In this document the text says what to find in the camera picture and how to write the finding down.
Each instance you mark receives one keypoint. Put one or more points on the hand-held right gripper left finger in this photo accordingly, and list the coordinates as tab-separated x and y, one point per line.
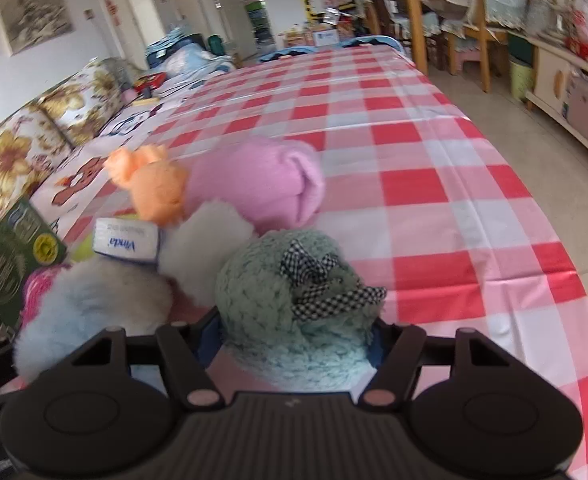
179	355

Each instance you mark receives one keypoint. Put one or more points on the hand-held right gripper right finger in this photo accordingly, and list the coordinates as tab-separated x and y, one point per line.
404	355

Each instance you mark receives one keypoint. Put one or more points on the mint green knitted hat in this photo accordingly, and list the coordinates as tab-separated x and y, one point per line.
264	305

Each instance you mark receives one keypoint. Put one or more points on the pink patterned knitted sock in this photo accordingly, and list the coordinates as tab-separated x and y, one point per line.
36	292

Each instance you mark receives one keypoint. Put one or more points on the cardboard box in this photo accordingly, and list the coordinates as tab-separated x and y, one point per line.
9	260

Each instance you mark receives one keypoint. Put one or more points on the light pink sock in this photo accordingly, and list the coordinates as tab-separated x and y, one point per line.
259	180

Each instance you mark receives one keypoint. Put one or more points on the light blue fluffy plush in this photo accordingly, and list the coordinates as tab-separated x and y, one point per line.
94	305

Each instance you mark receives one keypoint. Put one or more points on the white fluffy plush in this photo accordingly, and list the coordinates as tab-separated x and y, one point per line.
204	250

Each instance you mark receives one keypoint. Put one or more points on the white tissue pack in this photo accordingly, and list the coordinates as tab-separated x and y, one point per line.
126	242

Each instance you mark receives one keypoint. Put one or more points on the orange plush toy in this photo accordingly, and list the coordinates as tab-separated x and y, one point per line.
156	187

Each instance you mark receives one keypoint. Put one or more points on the floral sofa cushion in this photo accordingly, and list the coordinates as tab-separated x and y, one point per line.
86	100
14	155

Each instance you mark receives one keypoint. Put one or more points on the red box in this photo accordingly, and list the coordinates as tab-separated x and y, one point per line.
150	81

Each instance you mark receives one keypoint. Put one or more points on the green woven bin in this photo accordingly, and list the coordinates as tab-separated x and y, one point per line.
520	80

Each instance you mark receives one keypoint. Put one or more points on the blue folded bedding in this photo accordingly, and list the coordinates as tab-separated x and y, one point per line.
189	55

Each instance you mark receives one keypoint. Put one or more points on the pink stool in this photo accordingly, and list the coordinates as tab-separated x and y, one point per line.
461	60

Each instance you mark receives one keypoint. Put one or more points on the cream sideboard cabinet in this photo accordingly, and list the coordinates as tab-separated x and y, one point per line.
569	95

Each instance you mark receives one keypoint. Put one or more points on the blue plastic basin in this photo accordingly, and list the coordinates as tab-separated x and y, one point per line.
291	52

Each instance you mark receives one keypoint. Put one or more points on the white cardboard carton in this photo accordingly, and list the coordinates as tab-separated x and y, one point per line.
326	37

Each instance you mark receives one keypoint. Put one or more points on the green storage shelves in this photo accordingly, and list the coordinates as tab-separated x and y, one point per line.
260	30

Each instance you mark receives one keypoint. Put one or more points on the grey wall picture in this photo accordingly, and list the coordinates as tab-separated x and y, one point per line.
34	17

